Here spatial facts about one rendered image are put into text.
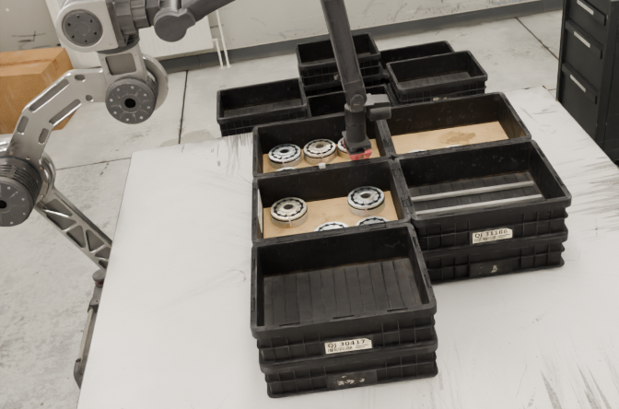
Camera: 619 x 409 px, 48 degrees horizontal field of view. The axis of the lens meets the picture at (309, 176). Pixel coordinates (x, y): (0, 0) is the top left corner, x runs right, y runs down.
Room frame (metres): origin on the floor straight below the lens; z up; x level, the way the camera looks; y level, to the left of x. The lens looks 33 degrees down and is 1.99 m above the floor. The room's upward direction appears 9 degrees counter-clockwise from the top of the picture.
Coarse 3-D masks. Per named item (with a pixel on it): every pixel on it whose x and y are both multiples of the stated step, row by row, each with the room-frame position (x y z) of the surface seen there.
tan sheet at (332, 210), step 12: (384, 192) 1.63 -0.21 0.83; (312, 204) 1.62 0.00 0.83; (324, 204) 1.61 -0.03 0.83; (336, 204) 1.60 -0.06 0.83; (264, 216) 1.59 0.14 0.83; (312, 216) 1.56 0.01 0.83; (324, 216) 1.55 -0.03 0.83; (336, 216) 1.54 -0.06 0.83; (348, 216) 1.54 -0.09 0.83; (360, 216) 1.53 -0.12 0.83; (384, 216) 1.51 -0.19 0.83; (396, 216) 1.50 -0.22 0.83; (264, 228) 1.54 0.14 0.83; (276, 228) 1.53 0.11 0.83; (288, 228) 1.52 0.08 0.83; (300, 228) 1.51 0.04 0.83; (312, 228) 1.51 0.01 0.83
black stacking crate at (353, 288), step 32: (288, 256) 1.34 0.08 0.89; (320, 256) 1.34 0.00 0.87; (352, 256) 1.33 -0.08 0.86; (384, 256) 1.33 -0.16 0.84; (288, 288) 1.28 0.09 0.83; (320, 288) 1.27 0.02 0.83; (352, 288) 1.25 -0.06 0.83; (384, 288) 1.23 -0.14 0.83; (416, 288) 1.22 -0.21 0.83; (288, 320) 1.18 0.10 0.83; (416, 320) 1.06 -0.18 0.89; (288, 352) 1.06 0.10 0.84; (320, 352) 1.06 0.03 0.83; (352, 352) 1.05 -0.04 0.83
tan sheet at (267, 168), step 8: (336, 144) 1.93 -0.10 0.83; (376, 144) 1.89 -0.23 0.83; (376, 152) 1.85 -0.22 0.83; (264, 160) 1.90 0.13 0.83; (304, 160) 1.86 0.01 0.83; (336, 160) 1.83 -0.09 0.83; (344, 160) 1.83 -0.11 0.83; (264, 168) 1.85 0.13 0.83; (272, 168) 1.85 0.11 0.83; (296, 168) 1.83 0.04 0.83
